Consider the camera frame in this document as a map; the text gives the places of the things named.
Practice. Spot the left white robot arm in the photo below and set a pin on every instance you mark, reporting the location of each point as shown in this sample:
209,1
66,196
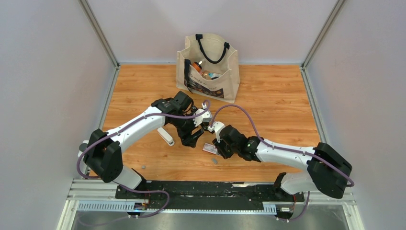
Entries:
104,150

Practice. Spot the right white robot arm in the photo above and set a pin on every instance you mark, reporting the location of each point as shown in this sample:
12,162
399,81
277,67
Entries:
322,168

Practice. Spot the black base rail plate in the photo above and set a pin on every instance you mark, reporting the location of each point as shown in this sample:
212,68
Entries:
195,195

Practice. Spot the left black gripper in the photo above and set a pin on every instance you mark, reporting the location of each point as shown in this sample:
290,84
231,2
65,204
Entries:
187,139

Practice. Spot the beige canvas tote bag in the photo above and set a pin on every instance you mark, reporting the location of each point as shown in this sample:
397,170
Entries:
218,56

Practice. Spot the black stapler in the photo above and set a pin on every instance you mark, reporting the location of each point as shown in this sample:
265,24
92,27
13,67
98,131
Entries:
207,127

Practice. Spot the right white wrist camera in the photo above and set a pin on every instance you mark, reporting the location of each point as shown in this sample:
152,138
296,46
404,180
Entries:
218,127

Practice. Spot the staple box with staples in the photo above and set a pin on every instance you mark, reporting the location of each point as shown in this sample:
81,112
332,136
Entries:
210,149

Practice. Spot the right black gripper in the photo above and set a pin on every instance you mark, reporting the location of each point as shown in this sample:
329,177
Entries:
220,151

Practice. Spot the white stapler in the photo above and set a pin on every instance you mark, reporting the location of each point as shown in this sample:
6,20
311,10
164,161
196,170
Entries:
166,136

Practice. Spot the orange capped bottle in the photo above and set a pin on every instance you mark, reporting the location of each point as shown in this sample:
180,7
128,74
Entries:
198,66

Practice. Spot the packaged items in bag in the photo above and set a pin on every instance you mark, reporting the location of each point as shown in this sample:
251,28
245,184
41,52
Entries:
207,75

